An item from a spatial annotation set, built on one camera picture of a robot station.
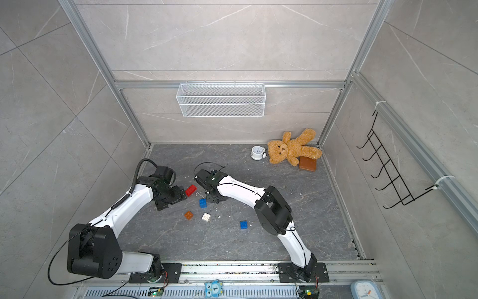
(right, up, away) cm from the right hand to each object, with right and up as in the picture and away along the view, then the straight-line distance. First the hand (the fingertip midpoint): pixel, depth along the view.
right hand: (217, 197), depth 91 cm
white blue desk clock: (+58, -30, -23) cm, 69 cm away
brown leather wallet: (+51, +16, +17) cm, 56 cm away
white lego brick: (-5, -9, -3) cm, 11 cm away
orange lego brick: (-14, -8, -3) cm, 16 cm away
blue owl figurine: (+2, -30, -22) cm, 37 cm away
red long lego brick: (-15, +3, +7) cm, 17 cm away
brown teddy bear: (+43, +25, +18) cm, 52 cm away
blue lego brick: (-7, -3, 0) cm, 8 cm away
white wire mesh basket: (0, +52, +10) cm, 53 cm away
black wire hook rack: (+65, +12, -25) cm, 70 cm away
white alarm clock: (+22, +23, +20) cm, 37 cm away
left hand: (-17, +1, -4) cm, 18 cm away
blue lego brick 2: (+13, -12, -5) cm, 18 cm away
